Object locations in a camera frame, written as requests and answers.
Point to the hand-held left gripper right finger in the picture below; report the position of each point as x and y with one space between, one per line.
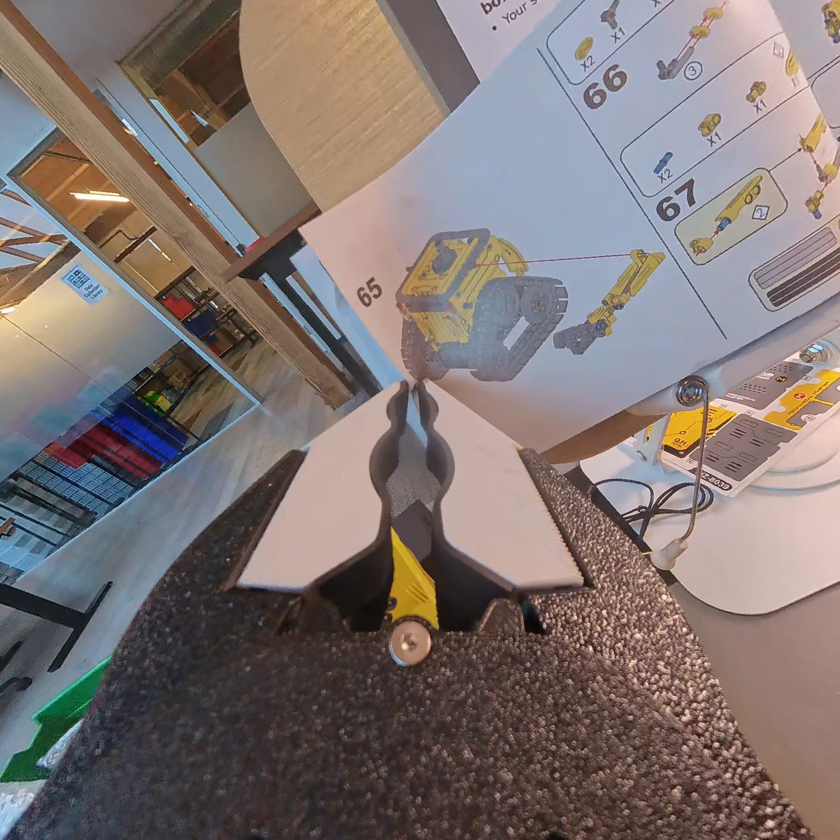
499 512

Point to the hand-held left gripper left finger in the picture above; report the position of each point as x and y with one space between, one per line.
328 512

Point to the white metal book stand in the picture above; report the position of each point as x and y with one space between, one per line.
754 558

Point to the white instruction booklet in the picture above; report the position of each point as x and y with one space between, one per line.
558 164

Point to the white printed task poster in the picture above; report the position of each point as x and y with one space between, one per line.
472 33

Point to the black power adapter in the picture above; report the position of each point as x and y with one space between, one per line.
413 525

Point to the grey rug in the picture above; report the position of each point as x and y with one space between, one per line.
413 485

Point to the yellow plastic bin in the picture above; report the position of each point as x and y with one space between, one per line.
410 577

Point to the storage shelves with bins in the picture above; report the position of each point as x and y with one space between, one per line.
131 446

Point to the yellow grey sticker sheet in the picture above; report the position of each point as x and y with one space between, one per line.
741 446

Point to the black table wooden top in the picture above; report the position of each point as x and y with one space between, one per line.
269 256

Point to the glass partition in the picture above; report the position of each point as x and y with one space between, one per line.
65 367

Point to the white paper sign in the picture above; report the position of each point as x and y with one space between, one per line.
85 285

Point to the green plastic bin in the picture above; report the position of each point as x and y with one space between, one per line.
59 715

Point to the wooden pillar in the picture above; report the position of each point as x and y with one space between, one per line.
164 184

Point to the arched woven divider panel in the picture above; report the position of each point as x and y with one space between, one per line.
341 98

